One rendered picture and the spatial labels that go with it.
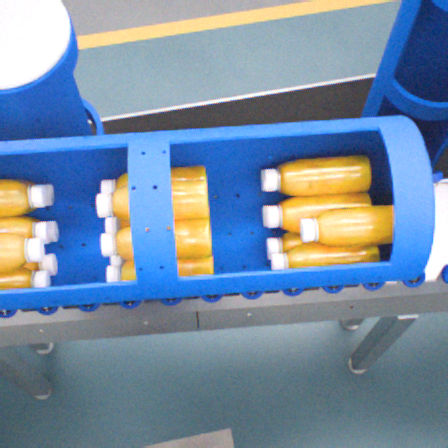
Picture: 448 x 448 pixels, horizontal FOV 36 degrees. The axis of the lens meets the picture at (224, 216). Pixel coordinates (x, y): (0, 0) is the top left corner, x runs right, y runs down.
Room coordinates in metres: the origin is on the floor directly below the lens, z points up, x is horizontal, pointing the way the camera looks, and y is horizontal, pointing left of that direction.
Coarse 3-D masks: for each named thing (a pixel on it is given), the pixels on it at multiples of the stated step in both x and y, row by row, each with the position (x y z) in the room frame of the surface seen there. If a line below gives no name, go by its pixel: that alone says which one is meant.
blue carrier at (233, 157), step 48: (0, 144) 0.56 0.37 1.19; (48, 144) 0.55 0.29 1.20; (96, 144) 0.55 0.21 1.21; (144, 144) 0.55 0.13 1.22; (192, 144) 0.62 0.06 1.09; (240, 144) 0.63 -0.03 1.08; (288, 144) 0.64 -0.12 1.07; (336, 144) 0.64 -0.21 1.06; (384, 144) 0.55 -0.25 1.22; (96, 192) 0.57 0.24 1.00; (144, 192) 0.46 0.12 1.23; (240, 192) 0.58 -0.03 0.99; (384, 192) 0.58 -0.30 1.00; (432, 192) 0.47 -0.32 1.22; (96, 240) 0.49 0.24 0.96; (144, 240) 0.39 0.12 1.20; (240, 240) 0.49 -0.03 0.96; (432, 240) 0.41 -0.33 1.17; (48, 288) 0.33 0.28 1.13; (96, 288) 0.34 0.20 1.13; (144, 288) 0.34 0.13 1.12; (192, 288) 0.35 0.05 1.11; (240, 288) 0.35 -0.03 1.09; (288, 288) 0.36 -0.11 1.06
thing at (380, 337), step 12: (384, 324) 0.46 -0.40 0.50; (396, 324) 0.44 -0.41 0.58; (408, 324) 0.44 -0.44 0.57; (372, 336) 0.46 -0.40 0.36; (384, 336) 0.44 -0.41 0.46; (396, 336) 0.44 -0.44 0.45; (360, 348) 0.47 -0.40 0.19; (372, 348) 0.44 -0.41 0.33; (384, 348) 0.44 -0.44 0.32; (348, 360) 0.48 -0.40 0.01; (360, 360) 0.44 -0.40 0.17; (372, 360) 0.44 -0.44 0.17; (360, 372) 0.44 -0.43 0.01
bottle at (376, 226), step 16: (352, 208) 0.49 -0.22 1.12; (368, 208) 0.49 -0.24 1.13; (384, 208) 0.48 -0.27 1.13; (320, 224) 0.46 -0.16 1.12; (336, 224) 0.45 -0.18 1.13; (352, 224) 0.45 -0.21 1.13; (368, 224) 0.45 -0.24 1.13; (384, 224) 0.45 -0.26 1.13; (320, 240) 0.43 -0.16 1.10; (336, 240) 0.43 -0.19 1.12; (352, 240) 0.43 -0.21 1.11; (368, 240) 0.43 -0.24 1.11; (384, 240) 0.43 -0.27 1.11
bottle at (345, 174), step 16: (304, 160) 0.58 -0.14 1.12; (320, 160) 0.58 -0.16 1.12; (336, 160) 0.58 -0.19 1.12; (352, 160) 0.58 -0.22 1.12; (368, 160) 0.58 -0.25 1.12; (288, 176) 0.55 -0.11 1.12; (304, 176) 0.55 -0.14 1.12; (320, 176) 0.55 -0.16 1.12; (336, 176) 0.55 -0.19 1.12; (352, 176) 0.55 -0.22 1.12; (368, 176) 0.55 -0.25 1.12; (288, 192) 0.53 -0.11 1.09; (304, 192) 0.53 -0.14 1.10; (320, 192) 0.53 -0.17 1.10; (336, 192) 0.53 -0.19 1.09; (352, 192) 0.53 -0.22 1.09
